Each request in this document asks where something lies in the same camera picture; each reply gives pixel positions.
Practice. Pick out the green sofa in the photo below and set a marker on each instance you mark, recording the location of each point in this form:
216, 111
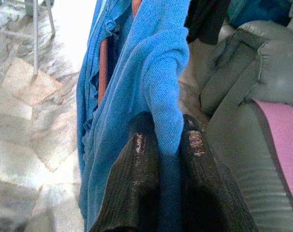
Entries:
233, 145

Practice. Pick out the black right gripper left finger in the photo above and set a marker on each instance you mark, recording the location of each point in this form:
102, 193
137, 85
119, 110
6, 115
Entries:
129, 193

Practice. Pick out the pink cloth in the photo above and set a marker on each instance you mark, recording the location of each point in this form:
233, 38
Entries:
283, 145

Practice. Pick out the blue t-shirt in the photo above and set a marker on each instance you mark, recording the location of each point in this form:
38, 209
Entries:
148, 60

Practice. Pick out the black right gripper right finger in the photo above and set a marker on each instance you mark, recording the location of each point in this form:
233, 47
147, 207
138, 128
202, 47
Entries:
204, 193

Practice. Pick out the grey folding chair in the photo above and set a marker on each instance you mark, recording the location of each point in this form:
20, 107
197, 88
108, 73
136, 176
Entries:
35, 36

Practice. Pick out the black hanging garment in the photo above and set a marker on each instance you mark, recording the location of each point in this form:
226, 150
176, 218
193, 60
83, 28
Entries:
204, 21

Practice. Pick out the pink clothes hanger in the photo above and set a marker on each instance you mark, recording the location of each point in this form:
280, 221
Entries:
103, 72

